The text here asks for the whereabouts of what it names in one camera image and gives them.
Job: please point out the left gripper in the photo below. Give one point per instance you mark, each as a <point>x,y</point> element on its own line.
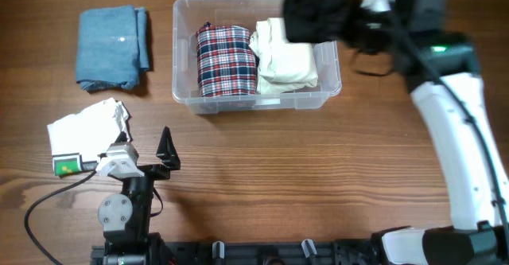
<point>166,152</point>

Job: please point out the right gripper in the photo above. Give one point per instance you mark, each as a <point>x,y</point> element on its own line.
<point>352,9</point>

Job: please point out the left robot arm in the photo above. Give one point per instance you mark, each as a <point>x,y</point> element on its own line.
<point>125,216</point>

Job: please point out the clear plastic storage bin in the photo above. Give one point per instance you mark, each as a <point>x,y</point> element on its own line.
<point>190,15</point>

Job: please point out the cream white cloth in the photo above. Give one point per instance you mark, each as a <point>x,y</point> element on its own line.
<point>283,66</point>

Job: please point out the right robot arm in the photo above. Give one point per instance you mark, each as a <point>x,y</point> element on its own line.
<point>442,74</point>

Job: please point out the plaid flannel cloth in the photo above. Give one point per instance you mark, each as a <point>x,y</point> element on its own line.
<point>226,65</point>

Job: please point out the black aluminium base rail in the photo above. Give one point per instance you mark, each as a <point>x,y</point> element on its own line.
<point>339,252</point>

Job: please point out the white cloth with green label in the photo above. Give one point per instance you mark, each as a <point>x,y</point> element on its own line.
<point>77,140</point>

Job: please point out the blue denim cloth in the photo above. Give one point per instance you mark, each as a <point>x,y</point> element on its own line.
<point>112,49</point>

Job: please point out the black cloth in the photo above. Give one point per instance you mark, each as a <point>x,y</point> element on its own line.
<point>313,21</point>

